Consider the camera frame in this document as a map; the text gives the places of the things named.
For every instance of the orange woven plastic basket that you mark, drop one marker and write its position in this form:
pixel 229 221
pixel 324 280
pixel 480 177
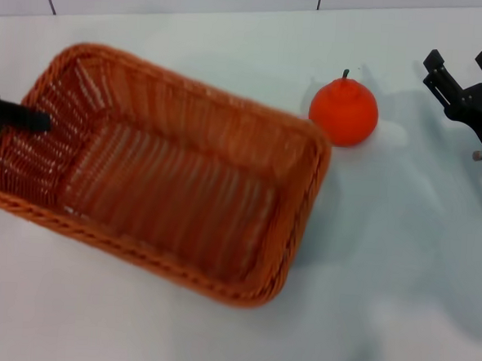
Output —
pixel 175 184

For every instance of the orange toy fruit with stem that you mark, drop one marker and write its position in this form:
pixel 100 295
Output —
pixel 345 113

